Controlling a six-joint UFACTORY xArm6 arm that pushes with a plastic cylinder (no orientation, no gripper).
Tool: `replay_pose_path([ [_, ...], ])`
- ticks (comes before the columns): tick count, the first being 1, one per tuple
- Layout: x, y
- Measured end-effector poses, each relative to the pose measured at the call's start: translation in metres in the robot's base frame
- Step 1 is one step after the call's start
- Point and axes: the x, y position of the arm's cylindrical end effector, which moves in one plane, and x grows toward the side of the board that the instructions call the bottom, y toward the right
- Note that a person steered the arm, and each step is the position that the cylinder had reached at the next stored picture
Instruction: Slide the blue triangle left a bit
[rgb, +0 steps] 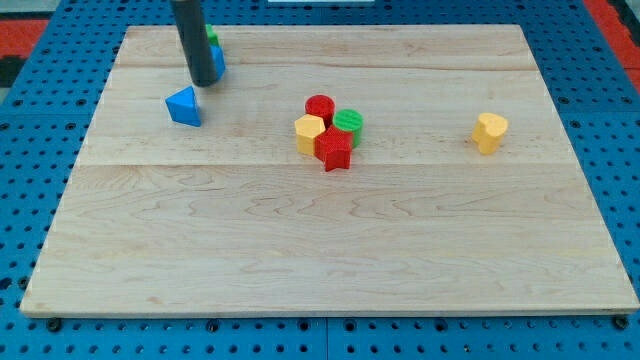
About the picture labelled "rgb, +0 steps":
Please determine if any blue triangle block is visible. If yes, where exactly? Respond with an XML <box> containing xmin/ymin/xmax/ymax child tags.
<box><xmin>165</xmin><ymin>86</ymin><xmax>201</xmax><ymax>127</ymax></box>

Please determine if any red star block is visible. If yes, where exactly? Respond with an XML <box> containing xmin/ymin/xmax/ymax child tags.
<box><xmin>314</xmin><ymin>126</ymin><xmax>353</xmax><ymax>172</ymax></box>

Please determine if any yellow hexagon block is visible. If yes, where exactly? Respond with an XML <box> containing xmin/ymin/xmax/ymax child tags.
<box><xmin>294</xmin><ymin>114</ymin><xmax>326</xmax><ymax>156</ymax></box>

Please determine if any green cylinder block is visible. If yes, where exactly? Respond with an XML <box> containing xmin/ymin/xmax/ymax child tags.
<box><xmin>333</xmin><ymin>109</ymin><xmax>364</xmax><ymax>148</ymax></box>

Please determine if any red cylinder block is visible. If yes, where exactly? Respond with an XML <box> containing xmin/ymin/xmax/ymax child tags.
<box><xmin>305</xmin><ymin>94</ymin><xmax>335</xmax><ymax>128</ymax></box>

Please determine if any wooden board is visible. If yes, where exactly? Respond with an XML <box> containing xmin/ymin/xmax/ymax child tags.
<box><xmin>21</xmin><ymin>25</ymin><xmax>639</xmax><ymax>319</ymax></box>

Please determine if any blue block behind rod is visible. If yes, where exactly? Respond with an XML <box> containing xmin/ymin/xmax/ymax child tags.
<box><xmin>210</xmin><ymin>45</ymin><xmax>226</xmax><ymax>81</ymax></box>

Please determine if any yellow heart block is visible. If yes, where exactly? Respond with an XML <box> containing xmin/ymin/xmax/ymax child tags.
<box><xmin>471</xmin><ymin>112</ymin><xmax>509</xmax><ymax>155</ymax></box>

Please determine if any green block behind rod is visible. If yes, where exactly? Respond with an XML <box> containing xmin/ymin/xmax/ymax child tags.
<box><xmin>205</xmin><ymin>24</ymin><xmax>220</xmax><ymax>47</ymax></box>

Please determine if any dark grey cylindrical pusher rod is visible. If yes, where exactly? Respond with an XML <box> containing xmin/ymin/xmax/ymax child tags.
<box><xmin>170</xmin><ymin>0</ymin><xmax>217</xmax><ymax>87</ymax></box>

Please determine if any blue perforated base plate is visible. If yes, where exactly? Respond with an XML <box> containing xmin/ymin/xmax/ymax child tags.
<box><xmin>1</xmin><ymin>0</ymin><xmax>639</xmax><ymax>359</ymax></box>

